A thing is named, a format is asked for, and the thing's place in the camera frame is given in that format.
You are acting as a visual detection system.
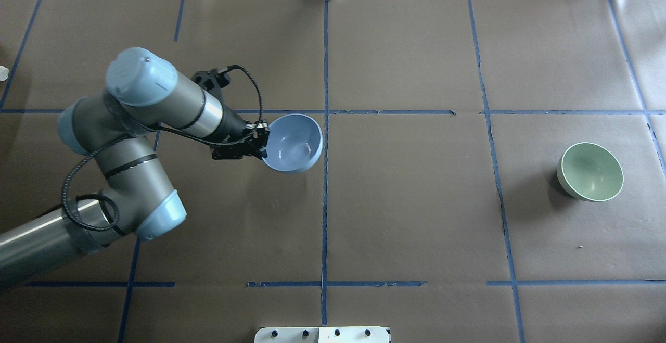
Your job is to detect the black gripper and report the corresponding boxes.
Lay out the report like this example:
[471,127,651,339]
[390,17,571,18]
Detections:
[210,121,270,160]

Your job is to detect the blue bowl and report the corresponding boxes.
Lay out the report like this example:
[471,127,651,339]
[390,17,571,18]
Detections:
[263,113,323,174]

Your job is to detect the green bowl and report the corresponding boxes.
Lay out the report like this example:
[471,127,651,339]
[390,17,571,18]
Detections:
[556,142,625,202]

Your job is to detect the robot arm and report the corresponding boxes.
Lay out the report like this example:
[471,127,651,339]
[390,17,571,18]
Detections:
[1,47,270,291]

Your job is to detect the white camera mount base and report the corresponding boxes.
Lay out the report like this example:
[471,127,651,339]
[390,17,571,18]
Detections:
[254,326,392,342]

